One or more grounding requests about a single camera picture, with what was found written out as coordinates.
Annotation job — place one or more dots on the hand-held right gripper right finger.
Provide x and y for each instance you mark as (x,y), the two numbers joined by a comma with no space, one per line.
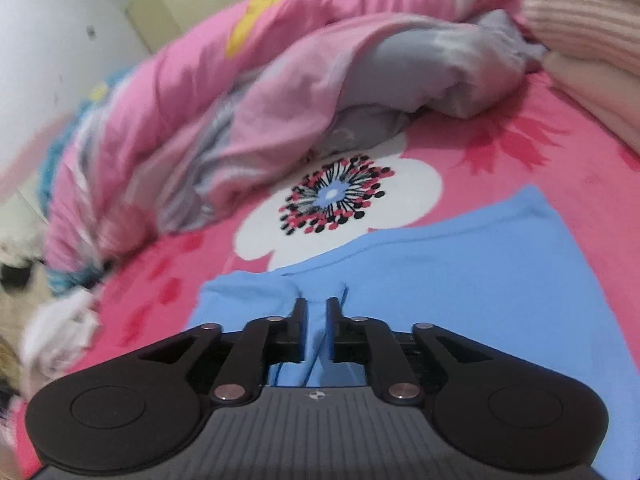
(330,332)

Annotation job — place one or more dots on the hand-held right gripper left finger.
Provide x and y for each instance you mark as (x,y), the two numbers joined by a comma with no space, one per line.
(301,331)

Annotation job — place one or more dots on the blue t-shirt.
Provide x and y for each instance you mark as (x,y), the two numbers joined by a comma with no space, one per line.
(450,285)

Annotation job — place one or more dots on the crumpled white garment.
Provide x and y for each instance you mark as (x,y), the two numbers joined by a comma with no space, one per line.
(60,330)

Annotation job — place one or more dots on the pink floral blanket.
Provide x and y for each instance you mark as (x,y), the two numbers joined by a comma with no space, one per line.
(500,150)

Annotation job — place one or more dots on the pink and grey quilt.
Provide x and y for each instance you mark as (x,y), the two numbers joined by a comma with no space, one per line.
(225,85)

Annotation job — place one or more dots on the beige garment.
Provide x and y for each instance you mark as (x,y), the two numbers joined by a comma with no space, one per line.
(15,310)

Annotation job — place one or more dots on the black cloth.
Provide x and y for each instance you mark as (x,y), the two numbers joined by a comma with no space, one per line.
(12,275)

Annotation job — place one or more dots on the pale yellow wardrobe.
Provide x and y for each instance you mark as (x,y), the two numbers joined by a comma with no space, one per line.
(160,20)

